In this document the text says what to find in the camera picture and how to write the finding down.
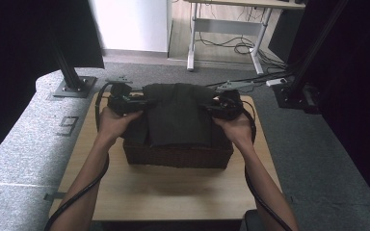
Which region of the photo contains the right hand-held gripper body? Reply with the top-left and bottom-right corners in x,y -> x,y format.
212,80 -> 255,122

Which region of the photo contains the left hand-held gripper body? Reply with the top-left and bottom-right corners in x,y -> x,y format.
105,75 -> 145,117

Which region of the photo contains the dark cloth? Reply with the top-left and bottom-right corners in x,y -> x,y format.
121,82 -> 233,149

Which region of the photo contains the brown woven basket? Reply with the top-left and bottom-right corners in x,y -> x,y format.
122,91 -> 235,170

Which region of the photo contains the person's left hand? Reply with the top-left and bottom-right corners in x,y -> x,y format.
96,106 -> 145,143

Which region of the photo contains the person's right hand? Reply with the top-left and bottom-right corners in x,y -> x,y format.
211,111 -> 255,148

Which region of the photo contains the black metal stand with base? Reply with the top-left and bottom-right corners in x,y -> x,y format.
271,0 -> 350,115
48,28 -> 98,99

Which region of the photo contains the white power strip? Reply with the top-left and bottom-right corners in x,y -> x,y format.
265,77 -> 289,88

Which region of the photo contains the white cabinet panel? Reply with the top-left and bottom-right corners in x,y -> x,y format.
88,0 -> 173,54

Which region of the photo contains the black curtain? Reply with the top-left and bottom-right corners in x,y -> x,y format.
267,0 -> 370,217
0,0 -> 106,168

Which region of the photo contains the black chair armrest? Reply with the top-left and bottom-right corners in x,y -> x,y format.
244,209 -> 262,231

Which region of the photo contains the black cables to power strip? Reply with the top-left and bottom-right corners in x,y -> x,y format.
205,70 -> 295,90

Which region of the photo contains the black cable bundle on floor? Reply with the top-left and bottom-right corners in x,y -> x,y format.
195,30 -> 287,68

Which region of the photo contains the white desk frame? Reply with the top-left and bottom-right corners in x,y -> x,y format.
183,0 -> 306,76

